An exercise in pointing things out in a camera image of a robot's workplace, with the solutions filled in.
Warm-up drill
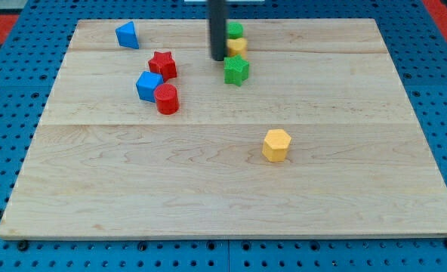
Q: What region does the yellow heart block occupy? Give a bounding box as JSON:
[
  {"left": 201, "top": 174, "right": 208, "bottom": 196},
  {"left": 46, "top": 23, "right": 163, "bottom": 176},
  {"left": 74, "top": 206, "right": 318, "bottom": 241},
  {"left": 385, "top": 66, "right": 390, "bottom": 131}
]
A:
[{"left": 227, "top": 38, "right": 248, "bottom": 60}]

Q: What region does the green cylinder block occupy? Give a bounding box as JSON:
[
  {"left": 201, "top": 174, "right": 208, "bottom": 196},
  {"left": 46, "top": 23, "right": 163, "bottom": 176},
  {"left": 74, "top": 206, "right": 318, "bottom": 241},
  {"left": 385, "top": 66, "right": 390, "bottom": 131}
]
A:
[{"left": 227, "top": 22, "right": 244, "bottom": 39}]

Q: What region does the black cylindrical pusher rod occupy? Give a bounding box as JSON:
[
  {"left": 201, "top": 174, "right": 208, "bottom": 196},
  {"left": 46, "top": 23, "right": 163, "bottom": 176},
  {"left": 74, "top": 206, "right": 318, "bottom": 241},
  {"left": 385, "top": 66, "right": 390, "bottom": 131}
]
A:
[{"left": 207, "top": 0, "right": 227, "bottom": 61}]

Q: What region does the red cylinder block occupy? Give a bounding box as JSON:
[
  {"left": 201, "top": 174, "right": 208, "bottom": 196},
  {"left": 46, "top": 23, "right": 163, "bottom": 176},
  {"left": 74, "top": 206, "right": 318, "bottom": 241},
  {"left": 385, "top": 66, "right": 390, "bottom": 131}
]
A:
[{"left": 154, "top": 83, "right": 180, "bottom": 115}]

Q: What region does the blue cube block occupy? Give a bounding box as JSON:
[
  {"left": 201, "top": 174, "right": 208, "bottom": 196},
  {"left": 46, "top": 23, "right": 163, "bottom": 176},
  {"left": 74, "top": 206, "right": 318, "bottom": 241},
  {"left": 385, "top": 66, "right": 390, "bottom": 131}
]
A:
[{"left": 136, "top": 71, "right": 164, "bottom": 103}]

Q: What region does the red star block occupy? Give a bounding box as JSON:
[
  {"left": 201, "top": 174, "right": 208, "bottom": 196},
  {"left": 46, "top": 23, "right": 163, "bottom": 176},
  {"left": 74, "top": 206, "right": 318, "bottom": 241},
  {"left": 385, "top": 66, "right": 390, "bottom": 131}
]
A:
[{"left": 148, "top": 51, "right": 177, "bottom": 82}]

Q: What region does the blue triangle block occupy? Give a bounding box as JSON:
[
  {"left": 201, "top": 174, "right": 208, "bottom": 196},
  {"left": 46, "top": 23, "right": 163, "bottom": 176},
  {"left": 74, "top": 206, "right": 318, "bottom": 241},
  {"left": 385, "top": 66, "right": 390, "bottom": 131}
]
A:
[{"left": 115, "top": 21, "right": 139, "bottom": 49}]

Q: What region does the wooden board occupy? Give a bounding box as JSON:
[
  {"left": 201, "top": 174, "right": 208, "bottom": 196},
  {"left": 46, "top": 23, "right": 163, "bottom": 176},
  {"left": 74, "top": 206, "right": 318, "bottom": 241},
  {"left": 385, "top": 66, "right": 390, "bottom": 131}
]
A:
[{"left": 0, "top": 19, "right": 447, "bottom": 240}]

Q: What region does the yellow hexagon block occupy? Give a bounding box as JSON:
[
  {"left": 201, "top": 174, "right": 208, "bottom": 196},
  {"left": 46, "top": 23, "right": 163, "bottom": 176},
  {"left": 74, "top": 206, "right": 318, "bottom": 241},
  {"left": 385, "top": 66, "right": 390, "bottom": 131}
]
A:
[{"left": 262, "top": 129, "right": 291, "bottom": 162}]

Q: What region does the green star block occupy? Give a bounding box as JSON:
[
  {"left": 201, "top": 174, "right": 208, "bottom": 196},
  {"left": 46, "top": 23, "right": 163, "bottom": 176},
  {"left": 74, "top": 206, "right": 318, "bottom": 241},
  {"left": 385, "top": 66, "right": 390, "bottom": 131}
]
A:
[{"left": 223, "top": 54, "right": 250, "bottom": 86}]

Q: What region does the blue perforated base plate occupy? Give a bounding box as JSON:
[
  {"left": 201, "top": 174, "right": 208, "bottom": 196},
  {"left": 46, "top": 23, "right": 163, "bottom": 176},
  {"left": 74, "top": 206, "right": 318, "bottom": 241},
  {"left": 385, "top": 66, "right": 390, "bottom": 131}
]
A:
[{"left": 0, "top": 1, "right": 447, "bottom": 271}]

